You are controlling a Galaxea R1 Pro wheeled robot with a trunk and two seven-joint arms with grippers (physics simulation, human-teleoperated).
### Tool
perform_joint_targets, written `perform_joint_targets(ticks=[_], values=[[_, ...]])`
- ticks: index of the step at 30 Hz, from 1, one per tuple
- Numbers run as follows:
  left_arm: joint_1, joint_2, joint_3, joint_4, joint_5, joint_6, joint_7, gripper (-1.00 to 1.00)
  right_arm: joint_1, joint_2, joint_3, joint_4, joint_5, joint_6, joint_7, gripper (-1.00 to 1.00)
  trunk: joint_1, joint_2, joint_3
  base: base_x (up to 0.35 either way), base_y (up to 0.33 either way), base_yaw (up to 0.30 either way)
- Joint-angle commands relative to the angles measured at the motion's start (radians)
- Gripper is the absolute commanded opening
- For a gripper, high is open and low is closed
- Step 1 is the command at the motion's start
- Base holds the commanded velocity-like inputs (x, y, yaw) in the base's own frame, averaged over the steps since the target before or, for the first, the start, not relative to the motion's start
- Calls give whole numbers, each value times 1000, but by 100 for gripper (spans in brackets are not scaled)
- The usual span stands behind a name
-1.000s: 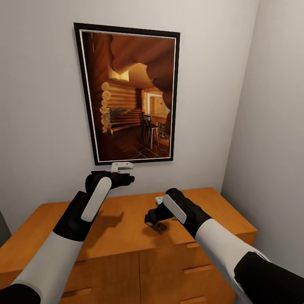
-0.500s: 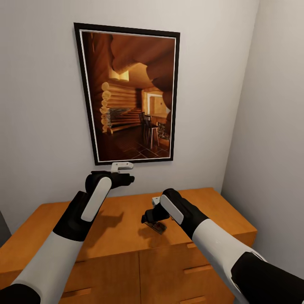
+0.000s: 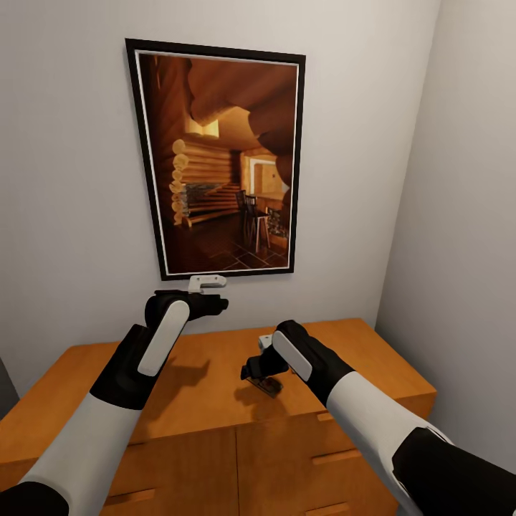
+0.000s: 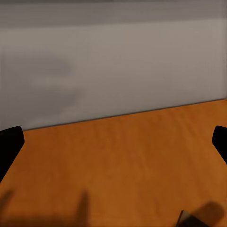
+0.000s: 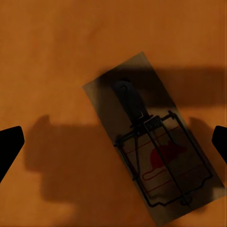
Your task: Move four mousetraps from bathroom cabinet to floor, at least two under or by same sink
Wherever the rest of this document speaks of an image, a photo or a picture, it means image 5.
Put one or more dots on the mousetrap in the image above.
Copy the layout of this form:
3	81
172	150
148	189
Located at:
168	167

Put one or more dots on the cabinet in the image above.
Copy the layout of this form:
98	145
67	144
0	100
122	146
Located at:
68	172

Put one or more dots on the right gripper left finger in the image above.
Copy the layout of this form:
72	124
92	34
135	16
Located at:
11	142

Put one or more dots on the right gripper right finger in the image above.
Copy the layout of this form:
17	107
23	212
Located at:
219	140

